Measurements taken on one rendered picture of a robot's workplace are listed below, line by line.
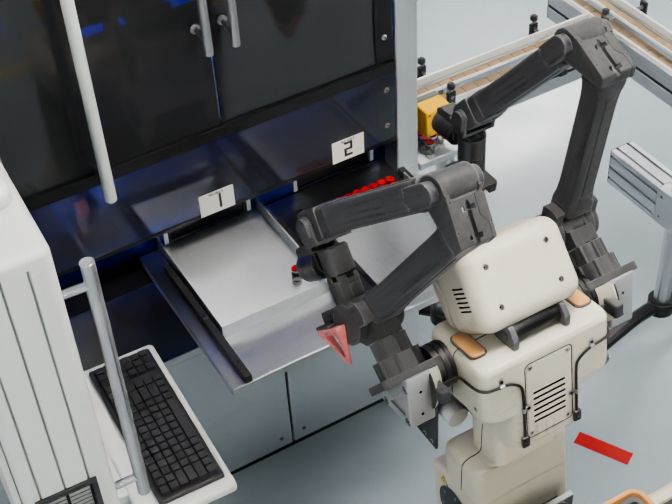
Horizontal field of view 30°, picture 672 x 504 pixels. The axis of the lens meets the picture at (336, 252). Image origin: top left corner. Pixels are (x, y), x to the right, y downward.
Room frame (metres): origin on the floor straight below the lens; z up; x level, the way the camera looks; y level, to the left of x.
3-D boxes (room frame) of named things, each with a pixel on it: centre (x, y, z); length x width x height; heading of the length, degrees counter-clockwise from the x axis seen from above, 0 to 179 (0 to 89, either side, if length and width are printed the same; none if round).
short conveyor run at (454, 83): (2.70, -0.44, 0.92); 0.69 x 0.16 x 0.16; 118
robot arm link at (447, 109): (2.02, -0.27, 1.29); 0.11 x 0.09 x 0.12; 31
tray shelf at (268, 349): (2.08, 0.03, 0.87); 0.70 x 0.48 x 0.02; 118
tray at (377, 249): (2.12, -0.14, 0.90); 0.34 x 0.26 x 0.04; 28
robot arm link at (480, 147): (2.00, -0.28, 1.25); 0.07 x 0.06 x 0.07; 31
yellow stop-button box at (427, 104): (2.44, -0.25, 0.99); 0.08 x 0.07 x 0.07; 28
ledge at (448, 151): (2.49, -0.25, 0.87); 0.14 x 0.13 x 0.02; 28
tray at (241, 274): (2.06, 0.21, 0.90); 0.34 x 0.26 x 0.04; 28
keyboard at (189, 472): (1.69, 0.40, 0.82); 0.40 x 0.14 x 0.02; 26
